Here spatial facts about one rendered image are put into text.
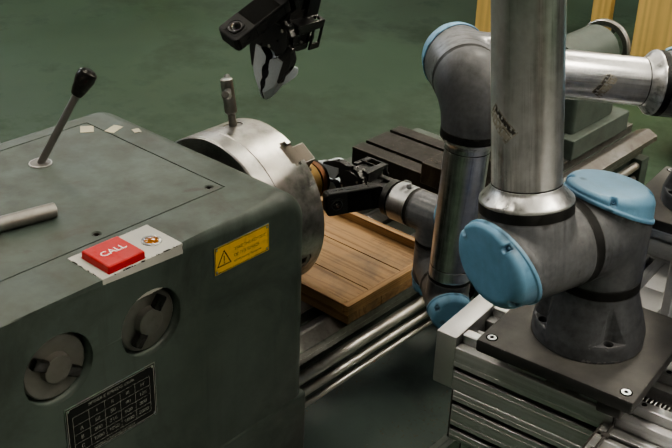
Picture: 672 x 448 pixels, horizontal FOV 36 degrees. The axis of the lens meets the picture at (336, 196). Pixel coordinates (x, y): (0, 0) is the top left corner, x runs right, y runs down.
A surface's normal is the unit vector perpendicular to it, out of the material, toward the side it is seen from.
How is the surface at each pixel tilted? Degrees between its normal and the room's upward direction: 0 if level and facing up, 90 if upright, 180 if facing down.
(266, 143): 22
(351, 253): 0
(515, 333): 0
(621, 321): 73
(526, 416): 90
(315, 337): 26
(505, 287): 98
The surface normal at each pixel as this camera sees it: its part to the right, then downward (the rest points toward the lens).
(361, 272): 0.04, -0.89
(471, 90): -0.11, -0.11
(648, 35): -0.46, 0.39
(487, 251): -0.82, 0.35
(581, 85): 0.08, 0.56
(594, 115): 0.75, 0.32
